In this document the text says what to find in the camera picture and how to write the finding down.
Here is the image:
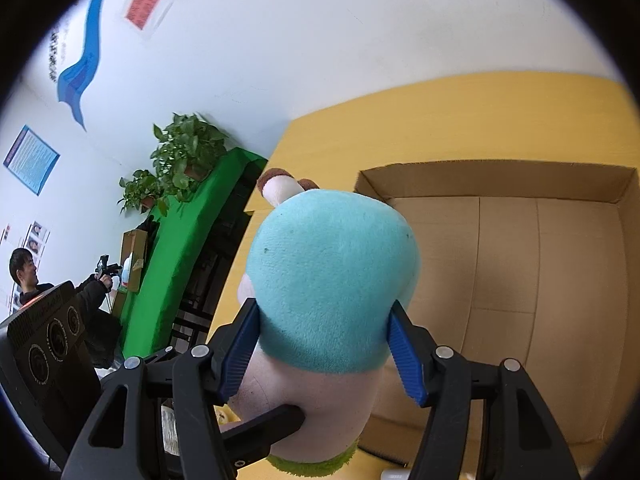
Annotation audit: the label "large potted plant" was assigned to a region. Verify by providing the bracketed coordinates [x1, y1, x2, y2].
[150, 112, 228, 203]

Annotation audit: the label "black bag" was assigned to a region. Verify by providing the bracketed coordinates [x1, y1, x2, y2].
[135, 215, 161, 246]

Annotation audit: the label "green table cloth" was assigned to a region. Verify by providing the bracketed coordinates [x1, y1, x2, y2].
[120, 147, 268, 361]

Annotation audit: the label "dark chairs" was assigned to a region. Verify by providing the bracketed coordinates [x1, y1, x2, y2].
[172, 160, 271, 356]

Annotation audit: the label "teal and pink plush toy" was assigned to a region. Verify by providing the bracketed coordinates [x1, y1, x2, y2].
[220, 169, 422, 478]

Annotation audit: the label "blue framed wall poster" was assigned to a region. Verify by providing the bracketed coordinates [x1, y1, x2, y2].
[2, 125, 61, 196]

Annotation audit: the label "small potted plant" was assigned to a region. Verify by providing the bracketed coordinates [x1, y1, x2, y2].
[117, 169, 168, 218]

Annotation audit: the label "blue wall decal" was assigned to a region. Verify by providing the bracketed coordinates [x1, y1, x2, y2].
[56, 0, 116, 133]

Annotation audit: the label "small brown cardboard box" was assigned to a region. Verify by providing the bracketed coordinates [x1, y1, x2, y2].
[121, 229, 148, 292]

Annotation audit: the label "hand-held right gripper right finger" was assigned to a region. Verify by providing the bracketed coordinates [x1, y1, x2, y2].
[387, 299, 583, 480]

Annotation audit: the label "red wall notice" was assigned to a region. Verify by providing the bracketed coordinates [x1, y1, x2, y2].
[122, 0, 176, 41]

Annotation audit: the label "wall photo sheet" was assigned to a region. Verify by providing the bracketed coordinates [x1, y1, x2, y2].
[25, 221, 51, 261]

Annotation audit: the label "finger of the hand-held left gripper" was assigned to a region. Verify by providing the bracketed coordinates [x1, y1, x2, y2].
[220, 404, 307, 476]

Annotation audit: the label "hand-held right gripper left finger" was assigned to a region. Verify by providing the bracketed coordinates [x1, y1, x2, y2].
[60, 297, 261, 480]

